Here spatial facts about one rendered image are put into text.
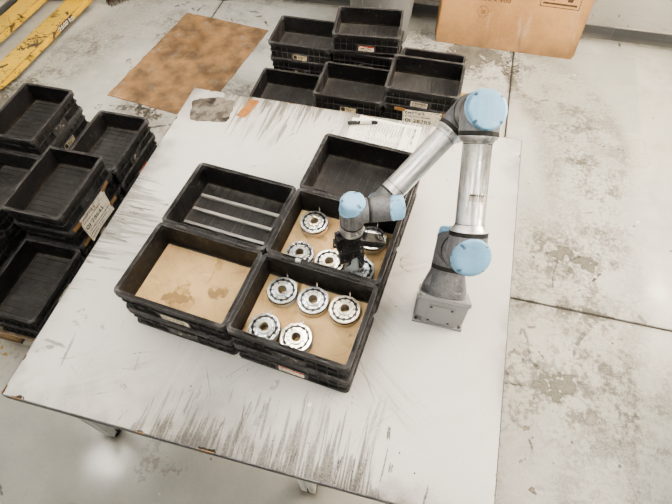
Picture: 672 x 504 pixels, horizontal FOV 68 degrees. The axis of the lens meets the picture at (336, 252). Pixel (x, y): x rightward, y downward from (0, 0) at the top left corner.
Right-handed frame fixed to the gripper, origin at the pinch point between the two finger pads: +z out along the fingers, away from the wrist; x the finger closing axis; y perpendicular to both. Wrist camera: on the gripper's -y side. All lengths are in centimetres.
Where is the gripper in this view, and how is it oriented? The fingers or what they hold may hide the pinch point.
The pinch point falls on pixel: (356, 263)
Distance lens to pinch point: 173.6
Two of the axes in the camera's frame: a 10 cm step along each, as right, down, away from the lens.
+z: 0.2, 5.6, 8.3
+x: 3.5, 7.7, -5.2
